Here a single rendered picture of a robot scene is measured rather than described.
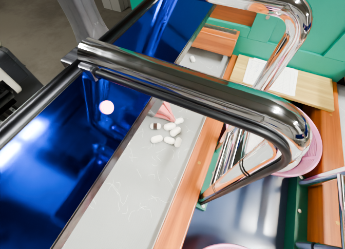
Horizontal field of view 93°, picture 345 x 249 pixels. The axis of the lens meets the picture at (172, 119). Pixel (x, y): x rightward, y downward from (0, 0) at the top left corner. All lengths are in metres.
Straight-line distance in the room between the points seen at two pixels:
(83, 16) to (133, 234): 0.47
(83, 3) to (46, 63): 1.94
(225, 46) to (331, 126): 0.42
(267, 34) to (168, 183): 0.58
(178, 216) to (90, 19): 0.45
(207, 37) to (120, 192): 0.58
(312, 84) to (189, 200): 0.57
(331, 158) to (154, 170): 0.48
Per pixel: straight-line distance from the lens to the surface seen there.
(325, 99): 0.72
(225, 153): 0.38
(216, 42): 0.67
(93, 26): 0.41
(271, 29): 0.70
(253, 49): 0.74
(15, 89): 0.94
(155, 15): 0.21
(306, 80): 0.75
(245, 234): 0.55
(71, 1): 0.40
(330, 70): 0.80
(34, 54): 2.53
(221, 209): 0.54
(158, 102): 0.45
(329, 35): 0.74
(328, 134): 0.66
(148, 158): 0.48
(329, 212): 0.56
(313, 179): 0.55
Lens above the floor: 1.19
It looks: 59 degrees down
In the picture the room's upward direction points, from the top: straight up
